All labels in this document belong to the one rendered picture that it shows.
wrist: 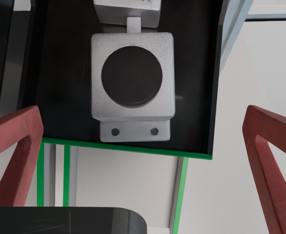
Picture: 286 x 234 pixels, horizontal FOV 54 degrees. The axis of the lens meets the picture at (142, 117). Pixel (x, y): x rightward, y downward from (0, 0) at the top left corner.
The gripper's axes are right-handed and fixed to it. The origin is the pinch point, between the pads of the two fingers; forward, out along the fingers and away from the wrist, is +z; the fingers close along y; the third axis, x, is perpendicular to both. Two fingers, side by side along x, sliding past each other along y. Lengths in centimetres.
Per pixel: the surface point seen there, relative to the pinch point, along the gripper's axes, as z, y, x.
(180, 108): 7.3, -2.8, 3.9
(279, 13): 75, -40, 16
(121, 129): 3.8, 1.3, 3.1
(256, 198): 23.7, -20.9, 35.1
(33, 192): 12.3, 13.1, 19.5
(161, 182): 13.8, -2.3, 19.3
